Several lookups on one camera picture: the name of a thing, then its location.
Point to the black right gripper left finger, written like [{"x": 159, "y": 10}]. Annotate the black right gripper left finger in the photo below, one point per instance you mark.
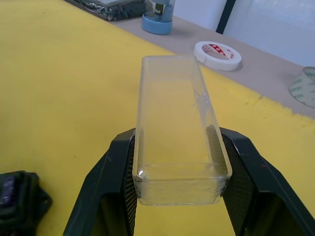
[{"x": 105, "y": 186}]

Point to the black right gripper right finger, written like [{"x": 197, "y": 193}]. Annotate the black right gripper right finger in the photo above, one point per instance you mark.
[{"x": 258, "y": 191}]

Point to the black fuse box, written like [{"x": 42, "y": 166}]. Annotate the black fuse box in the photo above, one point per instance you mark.
[{"x": 24, "y": 209}]

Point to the clear plastic fuse box cover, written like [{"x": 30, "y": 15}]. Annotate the clear plastic fuse box cover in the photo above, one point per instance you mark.
[{"x": 172, "y": 110}]

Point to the yellow foam mat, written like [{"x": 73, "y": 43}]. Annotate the yellow foam mat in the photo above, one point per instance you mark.
[{"x": 61, "y": 86}]

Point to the clear tape roll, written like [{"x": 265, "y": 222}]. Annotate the clear tape roll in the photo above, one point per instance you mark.
[{"x": 302, "y": 88}]

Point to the white tape roll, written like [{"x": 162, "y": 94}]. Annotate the white tape roll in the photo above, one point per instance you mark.
[{"x": 221, "y": 65}]

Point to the blue clear pencil sharpener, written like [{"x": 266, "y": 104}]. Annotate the blue clear pencil sharpener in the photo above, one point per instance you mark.
[{"x": 157, "y": 24}]

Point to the black package with orange label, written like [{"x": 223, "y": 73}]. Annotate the black package with orange label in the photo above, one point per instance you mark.
[{"x": 123, "y": 9}]

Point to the black vertical post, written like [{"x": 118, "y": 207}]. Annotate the black vertical post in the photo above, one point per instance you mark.
[{"x": 226, "y": 14}]

